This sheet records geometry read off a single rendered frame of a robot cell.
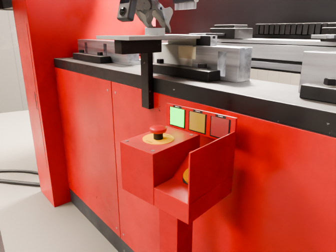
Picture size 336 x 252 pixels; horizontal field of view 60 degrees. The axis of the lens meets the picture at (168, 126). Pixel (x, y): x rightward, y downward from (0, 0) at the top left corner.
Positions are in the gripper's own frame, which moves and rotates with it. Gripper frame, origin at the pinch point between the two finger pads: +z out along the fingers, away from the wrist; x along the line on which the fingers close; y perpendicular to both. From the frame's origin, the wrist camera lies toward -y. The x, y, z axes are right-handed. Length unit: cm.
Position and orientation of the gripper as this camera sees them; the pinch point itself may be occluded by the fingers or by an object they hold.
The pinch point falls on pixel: (159, 31)
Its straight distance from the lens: 94.7
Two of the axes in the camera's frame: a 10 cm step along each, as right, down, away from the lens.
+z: 4.3, 5.8, 6.9
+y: 5.1, -7.9, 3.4
